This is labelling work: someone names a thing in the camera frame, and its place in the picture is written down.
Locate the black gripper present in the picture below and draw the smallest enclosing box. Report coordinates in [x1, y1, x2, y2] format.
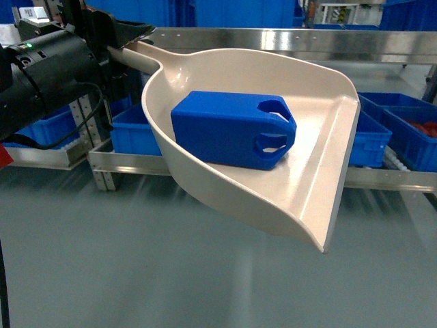
[61, 0, 156, 132]

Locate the blue 3D printed part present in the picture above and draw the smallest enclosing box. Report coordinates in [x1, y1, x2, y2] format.
[171, 91, 297, 170]

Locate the beige plastic dustpan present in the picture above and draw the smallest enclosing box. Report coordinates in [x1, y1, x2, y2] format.
[110, 42, 360, 253]

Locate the steel shelf rack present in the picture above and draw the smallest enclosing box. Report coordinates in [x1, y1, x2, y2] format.
[0, 0, 437, 194]

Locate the blue bin centre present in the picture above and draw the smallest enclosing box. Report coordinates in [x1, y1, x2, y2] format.
[111, 97, 392, 167]

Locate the blue bin far left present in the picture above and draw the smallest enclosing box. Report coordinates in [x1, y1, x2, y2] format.
[17, 106, 76, 145]

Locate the blue bin with red parts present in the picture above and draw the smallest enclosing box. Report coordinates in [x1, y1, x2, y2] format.
[358, 92, 436, 172]

